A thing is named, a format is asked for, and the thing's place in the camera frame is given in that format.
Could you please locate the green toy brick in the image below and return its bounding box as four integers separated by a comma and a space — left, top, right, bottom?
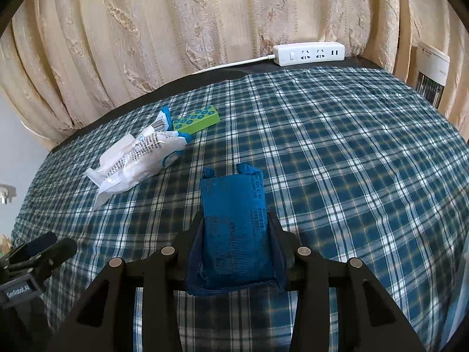
172, 106, 220, 134

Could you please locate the beige patterned curtain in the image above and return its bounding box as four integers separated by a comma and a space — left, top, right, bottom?
1, 0, 468, 148

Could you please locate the white power strip cable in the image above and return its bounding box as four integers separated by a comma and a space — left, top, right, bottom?
190, 53, 277, 77

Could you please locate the dark blue snack packet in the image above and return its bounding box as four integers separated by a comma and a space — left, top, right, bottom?
185, 163, 286, 296

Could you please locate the plaid blue tablecloth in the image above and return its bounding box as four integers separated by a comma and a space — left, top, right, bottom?
12, 67, 468, 351

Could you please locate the white power strip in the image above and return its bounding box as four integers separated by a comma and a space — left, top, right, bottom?
273, 42, 345, 67

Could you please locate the white plastic packet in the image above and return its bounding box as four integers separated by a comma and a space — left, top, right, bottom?
84, 106, 192, 211

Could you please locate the white tower fan heater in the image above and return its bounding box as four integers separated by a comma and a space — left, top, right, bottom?
412, 41, 450, 108

